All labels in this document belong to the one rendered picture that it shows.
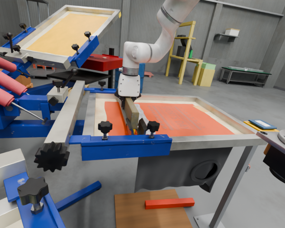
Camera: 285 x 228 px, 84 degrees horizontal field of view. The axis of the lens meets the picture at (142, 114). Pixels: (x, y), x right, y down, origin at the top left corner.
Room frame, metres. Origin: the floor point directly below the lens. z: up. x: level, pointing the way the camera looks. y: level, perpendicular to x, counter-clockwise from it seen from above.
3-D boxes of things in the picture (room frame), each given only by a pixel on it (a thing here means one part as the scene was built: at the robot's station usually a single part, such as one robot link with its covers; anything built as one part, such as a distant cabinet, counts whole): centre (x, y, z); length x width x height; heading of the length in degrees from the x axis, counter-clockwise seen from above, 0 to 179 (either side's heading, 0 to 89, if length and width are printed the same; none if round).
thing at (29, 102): (0.63, 0.42, 1.02); 0.17 x 0.06 x 0.05; 107
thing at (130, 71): (0.73, 0.09, 1.18); 0.09 x 0.07 x 0.03; 107
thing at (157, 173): (0.63, -0.22, 0.77); 0.46 x 0.09 x 0.36; 107
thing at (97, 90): (0.99, 0.20, 0.97); 0.30 x 0.05 x 0.07; 107
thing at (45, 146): (0.32, 0.21, 1.02); 0.07 x 0.06 x 0.07; 107
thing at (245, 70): (8.55, -4.95, 0.42); 2.32 x 0.87 x 0.84; 102
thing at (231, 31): (8.53, -3.65, 2.29); 0.47 x 0.39 x 0.27; 102
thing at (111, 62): (1.87, 0.58, 1.06); 0.61 x 0.46 x 0.12; 167
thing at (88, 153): (0.46, 0.03, 0.97); 0.30 x 0.05 x 0.07; 107
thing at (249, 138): (0.79, -0.11, 0.97); 0.79 x 0.58 x 0.04; 107
